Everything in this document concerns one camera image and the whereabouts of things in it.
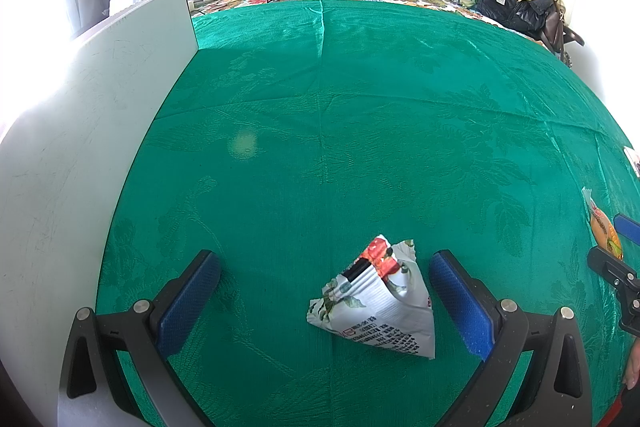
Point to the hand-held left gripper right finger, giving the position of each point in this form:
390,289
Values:
460,307

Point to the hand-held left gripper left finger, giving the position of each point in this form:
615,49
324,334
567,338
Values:
190,302

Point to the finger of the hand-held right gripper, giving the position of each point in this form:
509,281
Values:
610,264
629,229

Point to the clear packet with orange snack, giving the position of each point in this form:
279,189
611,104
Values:
602,227

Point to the white floral triangular packet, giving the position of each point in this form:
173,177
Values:
380,312

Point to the person's right hand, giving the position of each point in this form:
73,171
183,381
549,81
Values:
632,367

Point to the white board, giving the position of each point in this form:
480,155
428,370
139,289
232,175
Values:
75,157

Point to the green patterned cloth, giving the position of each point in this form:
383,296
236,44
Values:
350,132

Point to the brown handbag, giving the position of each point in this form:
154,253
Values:
557,32

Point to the black jacket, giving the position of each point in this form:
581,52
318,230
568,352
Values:
520,9

